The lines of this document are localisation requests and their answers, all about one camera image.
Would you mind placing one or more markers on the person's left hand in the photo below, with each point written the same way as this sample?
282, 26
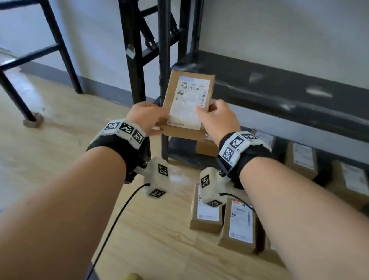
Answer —
146, 117

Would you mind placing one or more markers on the person's right hand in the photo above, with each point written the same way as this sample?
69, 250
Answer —
218, 120

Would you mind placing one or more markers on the group of brown cardboard boxes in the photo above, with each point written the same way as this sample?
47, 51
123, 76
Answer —
302, 162

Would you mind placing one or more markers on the dark metal shelf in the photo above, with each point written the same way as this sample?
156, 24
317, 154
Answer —
313, 109

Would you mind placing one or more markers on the person's left forearm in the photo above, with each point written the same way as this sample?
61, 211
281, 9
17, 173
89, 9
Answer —
37, 220

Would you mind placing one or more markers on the person's right forearm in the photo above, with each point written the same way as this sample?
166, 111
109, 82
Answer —
311, 240

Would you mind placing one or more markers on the black marker wristband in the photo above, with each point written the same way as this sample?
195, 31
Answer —
117, 149
254, 155

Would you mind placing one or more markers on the white marker cube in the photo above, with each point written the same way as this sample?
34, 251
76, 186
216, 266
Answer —
213, 191

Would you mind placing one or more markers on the black low table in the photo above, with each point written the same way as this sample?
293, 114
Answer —
130, 16

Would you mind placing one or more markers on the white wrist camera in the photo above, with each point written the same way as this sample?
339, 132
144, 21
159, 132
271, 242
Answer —
158, 179

